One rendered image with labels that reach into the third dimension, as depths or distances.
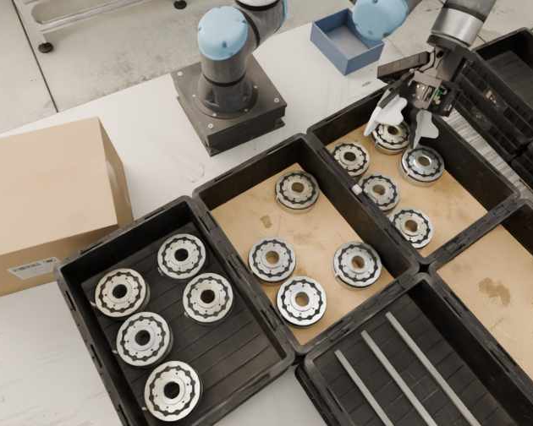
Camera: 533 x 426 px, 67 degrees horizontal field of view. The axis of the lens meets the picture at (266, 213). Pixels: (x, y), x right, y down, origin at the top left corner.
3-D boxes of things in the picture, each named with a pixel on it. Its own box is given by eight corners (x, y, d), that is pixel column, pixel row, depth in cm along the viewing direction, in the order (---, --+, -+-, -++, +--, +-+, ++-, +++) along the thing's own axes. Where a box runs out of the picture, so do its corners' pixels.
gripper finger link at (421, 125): (429, 158, 80) (433, 117, 74) (407, 146, 84) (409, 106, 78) (440, 152, 81) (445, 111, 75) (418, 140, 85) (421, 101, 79)
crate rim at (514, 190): (301, 136, 95) (303, 129, 93) (396, 84, 103) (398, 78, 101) (419, 271, 80) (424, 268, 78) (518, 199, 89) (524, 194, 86)
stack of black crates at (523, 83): (424, 124, 194) (469, 49, 154) (471, 103, 201) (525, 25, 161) (480, 188, 179) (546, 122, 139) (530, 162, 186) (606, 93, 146)
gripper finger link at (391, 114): (378, 134, 69) (418, 100, 70) (356, 122, 73) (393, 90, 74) (382, 146, 71) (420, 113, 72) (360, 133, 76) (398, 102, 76)
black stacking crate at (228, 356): (75, 285, 87) (52, 267, 77) (195, 217, 95) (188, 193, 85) (160, 461, 73) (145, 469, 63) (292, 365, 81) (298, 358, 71)
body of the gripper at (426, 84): (423, 112, 69) (461, 41, 65) (388, 96, 75) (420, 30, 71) (447, 122, 74) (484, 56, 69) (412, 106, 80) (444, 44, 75)
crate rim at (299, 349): (189, 197, 87) (188, 191, 85) (301, 136, 95) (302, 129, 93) (298, 359, 72) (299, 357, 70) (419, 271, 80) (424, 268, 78)
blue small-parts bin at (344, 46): (309, 39, 139) (311, 21, 133) (343, 24, 143) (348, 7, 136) (343, 76, 131) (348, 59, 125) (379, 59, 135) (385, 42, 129)
